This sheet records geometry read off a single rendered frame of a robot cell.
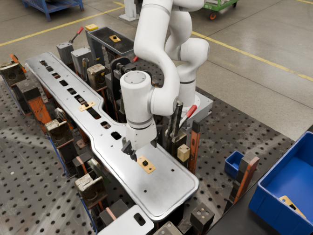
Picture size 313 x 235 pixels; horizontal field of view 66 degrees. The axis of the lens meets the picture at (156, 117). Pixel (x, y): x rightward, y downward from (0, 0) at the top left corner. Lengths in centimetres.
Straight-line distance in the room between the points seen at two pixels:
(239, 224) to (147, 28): 63
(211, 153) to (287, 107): 177
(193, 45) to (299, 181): 75
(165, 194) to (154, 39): 51
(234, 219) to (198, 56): 77
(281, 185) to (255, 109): 196
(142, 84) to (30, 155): 103
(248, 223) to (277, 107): 224
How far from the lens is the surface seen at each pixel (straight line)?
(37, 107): 149
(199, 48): 124
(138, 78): 65
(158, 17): 73
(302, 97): 322
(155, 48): 69
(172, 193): 86
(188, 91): 139
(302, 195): 93
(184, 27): 107
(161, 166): 92
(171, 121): 90
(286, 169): 97
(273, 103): 298
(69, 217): 123
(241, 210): 84
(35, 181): 141
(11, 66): 164
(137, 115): 69
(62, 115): 110
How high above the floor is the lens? 175
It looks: 43 degrees down
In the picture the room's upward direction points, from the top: 2 degrees counter-clockwise
